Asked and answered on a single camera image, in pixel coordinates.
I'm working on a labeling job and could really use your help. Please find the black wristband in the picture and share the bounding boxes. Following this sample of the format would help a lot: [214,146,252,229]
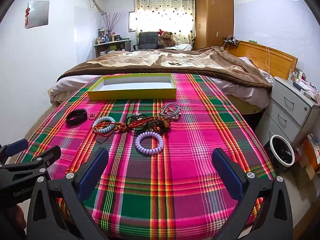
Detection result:
[66,109,88,126]

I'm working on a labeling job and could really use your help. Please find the red knotted cord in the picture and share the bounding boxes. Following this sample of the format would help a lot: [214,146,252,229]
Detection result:
[93,119,141,138]

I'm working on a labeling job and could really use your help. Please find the light blue spiral hair tie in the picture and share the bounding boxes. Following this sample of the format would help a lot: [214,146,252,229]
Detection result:
[92,116,117,134]

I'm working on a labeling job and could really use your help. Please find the black cord with bead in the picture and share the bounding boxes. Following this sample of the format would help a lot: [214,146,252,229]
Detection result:
[126,113,148,131]

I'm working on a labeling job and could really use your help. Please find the purple spiral hair tie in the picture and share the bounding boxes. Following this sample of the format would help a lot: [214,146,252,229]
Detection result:
[134,131,165,156]

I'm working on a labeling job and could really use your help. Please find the grey cord bracelet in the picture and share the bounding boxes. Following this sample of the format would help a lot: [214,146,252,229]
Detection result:
[158,102,182,120]

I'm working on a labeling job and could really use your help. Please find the orange red cord charm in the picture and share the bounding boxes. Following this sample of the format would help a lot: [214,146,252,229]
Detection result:
[125,114,157,131]

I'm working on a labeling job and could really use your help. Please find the person's left hand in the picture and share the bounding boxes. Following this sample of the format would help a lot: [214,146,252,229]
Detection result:
[1,203,27,239]

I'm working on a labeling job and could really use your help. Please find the black white trash bin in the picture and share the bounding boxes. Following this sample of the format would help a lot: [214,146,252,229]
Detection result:
[264,135,295,174]

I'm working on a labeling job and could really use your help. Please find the pink plaid cloth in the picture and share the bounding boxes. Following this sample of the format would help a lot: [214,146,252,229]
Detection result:
[17,74,275,239]

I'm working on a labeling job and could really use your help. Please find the grey nightstand drawers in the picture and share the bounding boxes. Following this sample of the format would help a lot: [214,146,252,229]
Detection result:
[254,77,319,146]

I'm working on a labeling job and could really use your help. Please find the cluttered side desk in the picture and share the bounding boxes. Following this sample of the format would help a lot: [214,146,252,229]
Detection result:
[94,39,131,57]

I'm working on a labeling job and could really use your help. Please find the yellow-green shallow tray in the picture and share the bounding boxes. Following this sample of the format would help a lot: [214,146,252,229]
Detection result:
[87,74,176,101]

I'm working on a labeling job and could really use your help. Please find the wooden headboard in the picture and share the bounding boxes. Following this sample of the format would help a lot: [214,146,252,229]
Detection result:
[225,41,298,80]

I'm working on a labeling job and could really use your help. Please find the purple dried branches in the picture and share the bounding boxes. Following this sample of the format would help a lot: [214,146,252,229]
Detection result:
[103,12,124,38]

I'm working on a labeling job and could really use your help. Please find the dark grey armchair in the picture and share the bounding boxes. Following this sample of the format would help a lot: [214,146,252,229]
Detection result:
[133,31,159,50]

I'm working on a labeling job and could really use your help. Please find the brown fleece blanket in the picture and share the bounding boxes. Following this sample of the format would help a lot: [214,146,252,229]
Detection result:
[59,46,272,92]

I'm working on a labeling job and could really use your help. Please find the brown teddy bear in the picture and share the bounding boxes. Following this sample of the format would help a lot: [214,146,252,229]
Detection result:
[158,30,176,48]

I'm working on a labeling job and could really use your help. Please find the patterned window curtain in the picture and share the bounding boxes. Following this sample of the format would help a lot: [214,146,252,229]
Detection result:
[133,0,196,45]

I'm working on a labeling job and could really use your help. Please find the wooden wardrobe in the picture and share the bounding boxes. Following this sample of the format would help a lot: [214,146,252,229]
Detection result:
[194,0,234,50]

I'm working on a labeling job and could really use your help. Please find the silver wall poster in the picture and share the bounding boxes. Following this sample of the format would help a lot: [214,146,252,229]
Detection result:
[24,0,50,29]

